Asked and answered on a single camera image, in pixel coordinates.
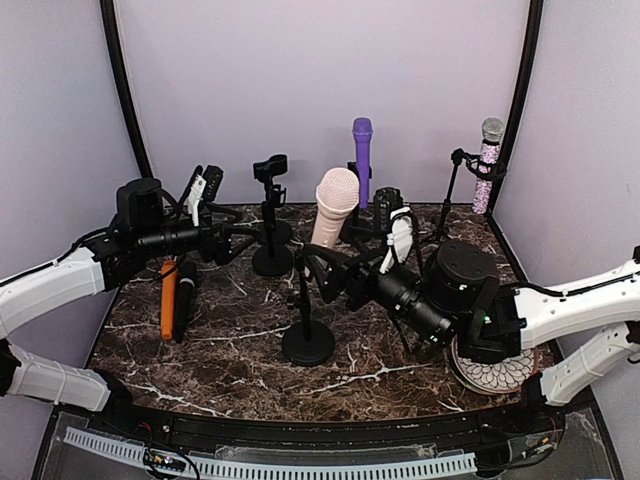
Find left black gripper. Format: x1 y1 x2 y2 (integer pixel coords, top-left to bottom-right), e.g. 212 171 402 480
137 203 261 266

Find black microphone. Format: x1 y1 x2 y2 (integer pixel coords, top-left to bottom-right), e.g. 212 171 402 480
173 261 197 343

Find beige pink microphone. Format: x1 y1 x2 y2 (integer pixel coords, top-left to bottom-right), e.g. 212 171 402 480
311 167 359 249

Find black stand of beige microphone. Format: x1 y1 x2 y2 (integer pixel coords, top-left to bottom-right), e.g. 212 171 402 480
281 249 335 367

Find orange microphone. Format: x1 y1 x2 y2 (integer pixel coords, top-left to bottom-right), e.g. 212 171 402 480
160 260 178 340

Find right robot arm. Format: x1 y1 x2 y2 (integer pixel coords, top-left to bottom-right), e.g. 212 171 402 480
301 240 639 434

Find black stand of purple microphone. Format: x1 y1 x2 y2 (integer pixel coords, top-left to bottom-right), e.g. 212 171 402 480
339 167 372 244

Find purple microphone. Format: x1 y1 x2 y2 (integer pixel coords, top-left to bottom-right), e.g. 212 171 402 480
352 117 373 209

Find black tripod mic stand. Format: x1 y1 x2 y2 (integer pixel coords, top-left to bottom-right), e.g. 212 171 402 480
414 147 508 251

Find glitter silver microphone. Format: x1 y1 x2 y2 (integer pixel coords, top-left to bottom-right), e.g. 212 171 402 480
472 117 505 215

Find flower pattern plate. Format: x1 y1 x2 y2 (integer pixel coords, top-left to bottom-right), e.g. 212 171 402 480
448 343 539 395

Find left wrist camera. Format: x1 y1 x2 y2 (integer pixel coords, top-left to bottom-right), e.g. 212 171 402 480
181 165 224 227

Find black front rail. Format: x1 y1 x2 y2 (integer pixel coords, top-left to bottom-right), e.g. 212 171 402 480
89 403 566 451

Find white cable duct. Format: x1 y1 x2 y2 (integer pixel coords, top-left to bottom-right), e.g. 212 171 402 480
63 427 477 479

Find left black frame post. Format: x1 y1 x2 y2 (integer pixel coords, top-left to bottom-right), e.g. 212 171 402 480
99 0 154 178

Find black frame post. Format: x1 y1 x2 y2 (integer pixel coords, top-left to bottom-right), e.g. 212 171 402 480
99 0 154 178
492 0 545 216

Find right black frame post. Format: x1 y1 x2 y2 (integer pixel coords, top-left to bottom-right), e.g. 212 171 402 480
492 0 545 216

